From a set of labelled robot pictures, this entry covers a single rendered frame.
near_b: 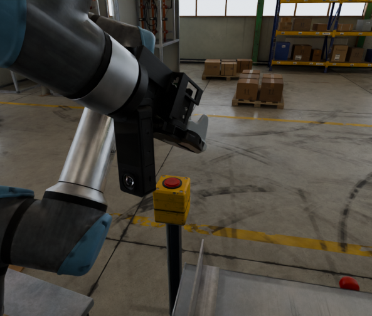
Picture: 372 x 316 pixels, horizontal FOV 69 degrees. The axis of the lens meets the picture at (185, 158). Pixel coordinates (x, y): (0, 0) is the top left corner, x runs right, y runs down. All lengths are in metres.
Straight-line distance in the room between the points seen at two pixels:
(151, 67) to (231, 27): 8.37
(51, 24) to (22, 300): 0.58
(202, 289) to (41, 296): 0.35
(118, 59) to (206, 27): 8.49
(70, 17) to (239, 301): 0.46
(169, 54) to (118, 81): 5.58
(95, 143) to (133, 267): 1.23
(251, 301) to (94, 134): 0.41
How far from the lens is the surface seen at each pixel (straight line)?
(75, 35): 0.25
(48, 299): 0.69
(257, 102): 4.46
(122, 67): 0.28
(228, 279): 0.54
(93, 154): 0.53
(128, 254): 1.76
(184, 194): 0.64
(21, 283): 0.75
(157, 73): 0.34
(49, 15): 0.25
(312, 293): 0.56
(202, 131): 0.43
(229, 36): 8.70
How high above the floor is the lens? 1.27
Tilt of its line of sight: 28 degrees down
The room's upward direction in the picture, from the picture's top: straight up
